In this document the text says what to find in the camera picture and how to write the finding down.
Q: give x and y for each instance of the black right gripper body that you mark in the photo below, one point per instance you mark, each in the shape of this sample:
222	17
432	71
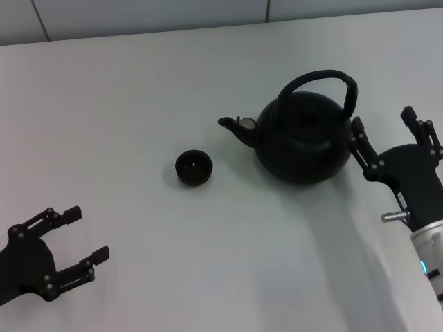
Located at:
418	183

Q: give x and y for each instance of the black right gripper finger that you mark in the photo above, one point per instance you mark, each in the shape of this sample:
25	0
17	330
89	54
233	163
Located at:
424	133
363	145

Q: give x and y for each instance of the small black teacup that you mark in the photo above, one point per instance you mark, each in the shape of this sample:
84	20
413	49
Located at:
193	168

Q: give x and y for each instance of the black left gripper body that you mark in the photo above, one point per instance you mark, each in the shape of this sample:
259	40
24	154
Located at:
24	266

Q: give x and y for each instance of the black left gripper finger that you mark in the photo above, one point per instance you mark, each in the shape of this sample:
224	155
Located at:
72	214
100	255

